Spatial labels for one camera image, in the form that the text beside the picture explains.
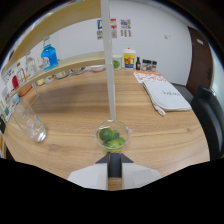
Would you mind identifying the green cup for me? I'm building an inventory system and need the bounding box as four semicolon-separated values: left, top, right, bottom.
112;54;123;70

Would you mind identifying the dark brown door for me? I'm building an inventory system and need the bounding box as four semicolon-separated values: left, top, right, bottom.
185;26;214;96

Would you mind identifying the white container with yellow label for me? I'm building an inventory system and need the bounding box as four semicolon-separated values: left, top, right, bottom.
122;48;137;70

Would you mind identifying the glass bowl with limes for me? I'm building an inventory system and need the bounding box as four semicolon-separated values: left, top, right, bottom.
94;119;133;154

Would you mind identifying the dark sauce bottle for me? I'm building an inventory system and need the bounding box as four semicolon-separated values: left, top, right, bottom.
135;56;142;71

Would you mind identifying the white frame wooden shelf rack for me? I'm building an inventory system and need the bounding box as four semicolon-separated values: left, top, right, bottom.
1;0;118;122

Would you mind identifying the white bowl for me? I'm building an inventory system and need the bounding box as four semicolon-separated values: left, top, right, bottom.
89;64;106;73

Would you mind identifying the white zip pouch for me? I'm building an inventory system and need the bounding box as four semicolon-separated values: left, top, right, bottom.
142;79;193;116

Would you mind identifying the clear drinking glass with ice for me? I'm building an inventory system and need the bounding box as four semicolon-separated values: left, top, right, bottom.
11;96;48;144

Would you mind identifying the blue liquid bottle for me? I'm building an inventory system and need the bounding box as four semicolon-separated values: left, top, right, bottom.
40;35;59;72

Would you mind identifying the black chair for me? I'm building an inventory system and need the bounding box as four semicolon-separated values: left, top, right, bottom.
190;85;224;161

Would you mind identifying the clear bottle with amber label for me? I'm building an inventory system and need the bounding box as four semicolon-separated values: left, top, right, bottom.
14;63;28;86

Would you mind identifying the multicolour wall poster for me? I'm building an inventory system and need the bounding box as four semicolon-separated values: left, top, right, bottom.
120;18;132;38

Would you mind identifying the orange printed paper sheet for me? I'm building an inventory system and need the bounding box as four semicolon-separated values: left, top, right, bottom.
133;70;168;84

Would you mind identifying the red wall poster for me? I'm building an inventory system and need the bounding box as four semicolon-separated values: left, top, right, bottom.
110;18;118;39

